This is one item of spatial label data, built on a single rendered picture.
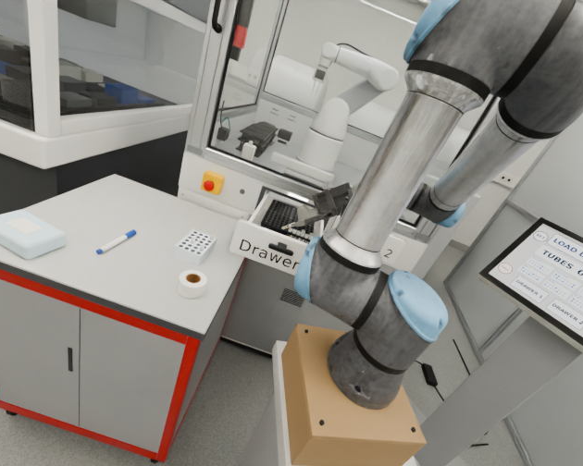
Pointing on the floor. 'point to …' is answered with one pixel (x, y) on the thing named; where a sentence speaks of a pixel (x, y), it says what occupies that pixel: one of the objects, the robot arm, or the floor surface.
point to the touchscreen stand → (492, 392)
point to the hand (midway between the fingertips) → (296, 225)
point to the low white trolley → (106, 316)
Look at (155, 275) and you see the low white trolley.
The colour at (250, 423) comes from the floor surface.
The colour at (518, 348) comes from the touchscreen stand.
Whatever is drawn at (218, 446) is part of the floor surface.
